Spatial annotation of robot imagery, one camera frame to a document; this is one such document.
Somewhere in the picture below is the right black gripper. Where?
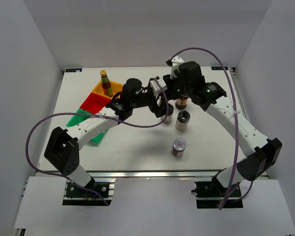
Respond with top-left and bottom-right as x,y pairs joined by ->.
161,71 -> 192,101

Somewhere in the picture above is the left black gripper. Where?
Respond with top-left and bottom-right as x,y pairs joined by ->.
131,88 -> 172,118

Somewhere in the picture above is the red chili sauce bottle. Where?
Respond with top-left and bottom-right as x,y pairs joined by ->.
100,70 -> 113,97

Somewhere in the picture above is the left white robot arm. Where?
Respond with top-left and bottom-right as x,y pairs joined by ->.
44,77 -> 168,196

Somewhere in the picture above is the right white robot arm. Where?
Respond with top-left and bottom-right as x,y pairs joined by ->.
163,58 -> 282,196

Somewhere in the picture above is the red-lid sauce jar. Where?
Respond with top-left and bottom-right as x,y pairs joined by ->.
175,96 -> 188,110

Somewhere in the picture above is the right blue table label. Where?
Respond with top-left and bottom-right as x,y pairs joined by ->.
211,66 -> 229,71

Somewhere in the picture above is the blue table label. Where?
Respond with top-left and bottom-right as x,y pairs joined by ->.
211,66 -> 229,71
65,68 -> 82,73

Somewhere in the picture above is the yellow plastic bin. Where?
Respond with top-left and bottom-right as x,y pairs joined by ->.
92,80 -> 125,100

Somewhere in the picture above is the black-cap spice shaker right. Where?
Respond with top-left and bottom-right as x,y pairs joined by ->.
175,111 -> 191,131

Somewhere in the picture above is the black-cap spice shaker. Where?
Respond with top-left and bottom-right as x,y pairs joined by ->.
161,104 -> 174,124
175,111 -> 191,131

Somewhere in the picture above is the red plastic bin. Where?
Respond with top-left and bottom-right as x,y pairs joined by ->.
80,92 -> 111,114

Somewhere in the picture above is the black-cap spice shaker left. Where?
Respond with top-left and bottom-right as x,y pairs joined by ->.
161,104 -> 174,124

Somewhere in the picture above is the green plastic bin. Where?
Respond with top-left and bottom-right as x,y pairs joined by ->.
66,108 -> 107,145

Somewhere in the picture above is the left blue table label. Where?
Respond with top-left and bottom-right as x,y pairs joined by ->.
65,68 -> 82,73

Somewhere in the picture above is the silver-lid spice jar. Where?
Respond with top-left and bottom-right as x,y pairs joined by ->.
172,138 -> 186,157

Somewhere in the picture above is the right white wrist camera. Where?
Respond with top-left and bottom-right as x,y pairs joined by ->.
166,56 -> 184,79

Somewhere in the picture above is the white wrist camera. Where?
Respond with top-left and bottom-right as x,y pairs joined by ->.
166,56 -> 184,79
149,77 -> 168,99

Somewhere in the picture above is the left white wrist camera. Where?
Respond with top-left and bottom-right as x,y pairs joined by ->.
149,77 -> 168,99

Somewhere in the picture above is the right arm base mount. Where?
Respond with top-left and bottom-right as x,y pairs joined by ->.
191,181 -> 243,209

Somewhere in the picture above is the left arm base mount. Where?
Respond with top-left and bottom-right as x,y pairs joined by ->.
62,180 -> 115,207

